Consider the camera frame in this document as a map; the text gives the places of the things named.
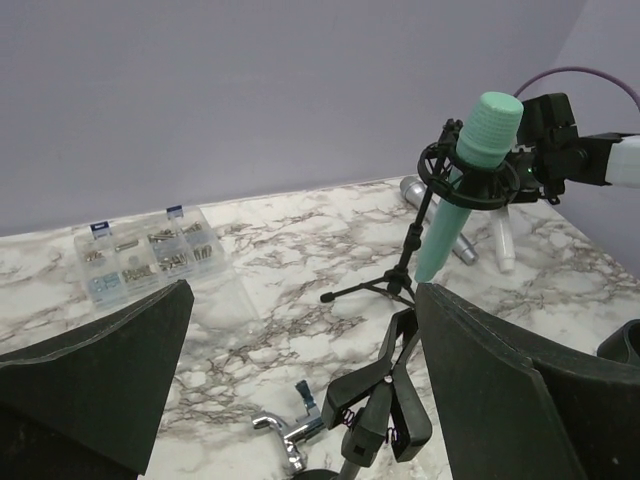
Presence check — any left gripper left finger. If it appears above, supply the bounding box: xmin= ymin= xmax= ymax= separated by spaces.
xmin=1 ymin=280 xmax=194 ymax=479

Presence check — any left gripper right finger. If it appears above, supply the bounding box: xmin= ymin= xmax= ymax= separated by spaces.
xmin=416 ymin=283 xmax=639 ymax=479

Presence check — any black white-mic stand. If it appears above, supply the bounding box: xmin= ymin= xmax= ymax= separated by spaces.
xmin=296 ymin=308 xmax=432 ymax=479

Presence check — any white microphone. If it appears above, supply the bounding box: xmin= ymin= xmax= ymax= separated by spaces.
xmin=491 ymin=206 xmax=516 ymax=273

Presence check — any grey metal microphone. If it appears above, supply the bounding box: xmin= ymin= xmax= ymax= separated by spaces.
xmin=399 ymin=176 xmax=478 ymax=266

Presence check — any teal microphone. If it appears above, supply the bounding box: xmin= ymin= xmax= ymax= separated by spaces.
xmin=415 ymin=92 xmax=524 ymax=283

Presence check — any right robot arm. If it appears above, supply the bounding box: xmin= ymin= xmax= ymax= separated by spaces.
xmin=508 ymin=93 xmax=639 ymax=205

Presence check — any clear plastic screw box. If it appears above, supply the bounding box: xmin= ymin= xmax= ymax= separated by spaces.
xmin=74 ymin=205 xmax=258 ymax=333

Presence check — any small chrome metal block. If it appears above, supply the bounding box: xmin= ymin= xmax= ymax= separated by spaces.
xmin=251 ymin=380 xmax=325 ymax=476

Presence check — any black tripod shock mount stand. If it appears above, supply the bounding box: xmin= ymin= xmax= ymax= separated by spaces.
xmin=320 ymin=119 xmax=520 ymax=307

